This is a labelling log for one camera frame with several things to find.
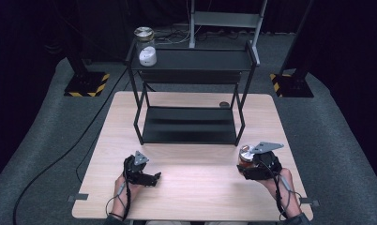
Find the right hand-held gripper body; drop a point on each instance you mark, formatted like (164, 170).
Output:
(268, 165)

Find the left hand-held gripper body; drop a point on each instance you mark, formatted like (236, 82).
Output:
(133, 170)

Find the glass jar with orange contents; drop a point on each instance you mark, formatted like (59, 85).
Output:
(246, 157)

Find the glass jar with white contents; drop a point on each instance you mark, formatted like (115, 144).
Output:
(147, 54)

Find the black metal two-tier shelf rack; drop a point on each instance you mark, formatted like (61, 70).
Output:
(196, 59)

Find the person's left hand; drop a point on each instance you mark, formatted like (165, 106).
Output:
(122, 192)

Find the person's right hand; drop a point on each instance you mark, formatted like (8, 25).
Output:
(283, 187)

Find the grey tape strip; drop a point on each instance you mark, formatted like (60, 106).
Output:
(78, 197)
(311, 202)

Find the dark round table grommet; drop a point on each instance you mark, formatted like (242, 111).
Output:
(224, 104)

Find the black stand with striped base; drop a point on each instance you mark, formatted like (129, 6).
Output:
(85, 84)
(293, 87)

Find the grey metal stand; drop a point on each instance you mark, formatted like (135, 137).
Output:
(224, 19)

